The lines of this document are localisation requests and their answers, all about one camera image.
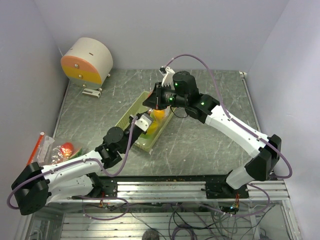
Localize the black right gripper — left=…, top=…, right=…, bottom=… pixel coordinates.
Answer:
left=142, top=82, right=188, bottom=111

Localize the orange toy mango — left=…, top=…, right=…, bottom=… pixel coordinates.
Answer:
left=152, top=109, right=166, bottom=123

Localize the yellow toy fruit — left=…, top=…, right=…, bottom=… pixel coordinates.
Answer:
left=146, top=121, right=160, bottom=136

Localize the toy watermelon slice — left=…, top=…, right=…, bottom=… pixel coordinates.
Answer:
left=68, top=148, right=83, bottom=160

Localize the red toy tomato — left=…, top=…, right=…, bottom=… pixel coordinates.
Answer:
left=60, top=142, right=74, bottom=157

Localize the clear bag orange zipper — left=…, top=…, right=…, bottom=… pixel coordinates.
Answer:
left=26, top=132, right=88, bottom=166

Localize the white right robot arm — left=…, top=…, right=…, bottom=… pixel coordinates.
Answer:
left=142, top=71, right=282, bottom=198

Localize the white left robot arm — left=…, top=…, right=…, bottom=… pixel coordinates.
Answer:
left=7, top=113, right=153, bottom=216

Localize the pale green plastic basket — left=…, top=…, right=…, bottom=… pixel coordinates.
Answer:
left=115, top=91, right=174, bottom=153

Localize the round cream drawer box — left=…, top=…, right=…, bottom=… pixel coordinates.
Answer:
left=60, top=37, right=114, bottom=90

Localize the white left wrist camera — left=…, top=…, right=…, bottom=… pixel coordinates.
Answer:
left=135, top=113, right=153, bottom=132

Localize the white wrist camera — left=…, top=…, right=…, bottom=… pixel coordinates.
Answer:
left=135, top=113, right=153, bottom=132
left=159, top=66, right=175, bottom=87

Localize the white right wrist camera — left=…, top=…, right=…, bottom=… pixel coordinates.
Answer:
left=159, top=66, right=175, bottom=87

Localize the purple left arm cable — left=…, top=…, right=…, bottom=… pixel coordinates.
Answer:
left=6, top=116, right=138, bottom=210

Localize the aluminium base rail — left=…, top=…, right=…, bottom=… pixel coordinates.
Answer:
left=48, top=175, right=290, bottom=203

